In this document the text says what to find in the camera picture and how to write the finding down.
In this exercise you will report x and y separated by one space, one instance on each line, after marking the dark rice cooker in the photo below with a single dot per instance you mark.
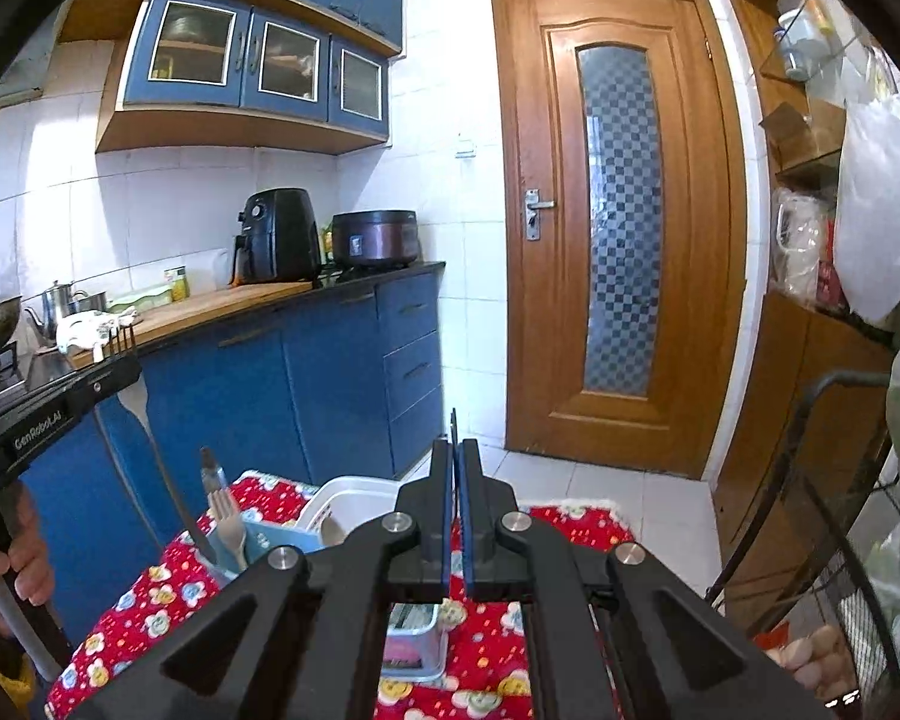
375 240

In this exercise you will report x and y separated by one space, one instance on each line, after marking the light blue utensil holder box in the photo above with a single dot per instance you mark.
277 536

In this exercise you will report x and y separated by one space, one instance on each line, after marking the red smiley flower tablecloth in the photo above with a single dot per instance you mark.
157 615

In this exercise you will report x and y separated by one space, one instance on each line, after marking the glass jar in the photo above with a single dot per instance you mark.
799 45

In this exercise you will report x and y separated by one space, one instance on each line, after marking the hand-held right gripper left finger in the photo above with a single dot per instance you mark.
442 510

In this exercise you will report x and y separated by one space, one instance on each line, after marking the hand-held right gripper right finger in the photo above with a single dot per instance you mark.
474 510

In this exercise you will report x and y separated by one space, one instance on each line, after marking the cardboard box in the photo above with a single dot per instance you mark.
799 135

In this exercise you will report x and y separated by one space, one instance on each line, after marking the blue wall cabinet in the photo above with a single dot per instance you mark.
240 52

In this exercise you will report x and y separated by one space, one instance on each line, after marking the wooden shelf unit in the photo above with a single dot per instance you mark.
787 390

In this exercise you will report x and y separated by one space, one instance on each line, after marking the wooden door with glass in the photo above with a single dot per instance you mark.
547 315

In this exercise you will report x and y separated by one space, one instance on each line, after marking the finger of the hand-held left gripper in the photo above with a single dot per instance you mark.
105 390

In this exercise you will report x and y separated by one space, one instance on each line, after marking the white wall switch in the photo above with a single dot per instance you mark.
465 148

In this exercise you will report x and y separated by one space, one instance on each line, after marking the blue kitchen base cabinet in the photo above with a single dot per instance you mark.
330 390

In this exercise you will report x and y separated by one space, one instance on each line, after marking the red packet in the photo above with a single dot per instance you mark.
832 283

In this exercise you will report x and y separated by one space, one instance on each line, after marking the pile of eggs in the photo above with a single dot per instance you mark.
817 652

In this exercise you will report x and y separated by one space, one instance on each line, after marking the person's left hand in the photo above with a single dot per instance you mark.
34 570

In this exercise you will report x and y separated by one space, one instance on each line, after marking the steel kettle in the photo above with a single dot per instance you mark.
58 304

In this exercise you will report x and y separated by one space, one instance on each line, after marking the black air fryer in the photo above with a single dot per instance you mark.
277 236

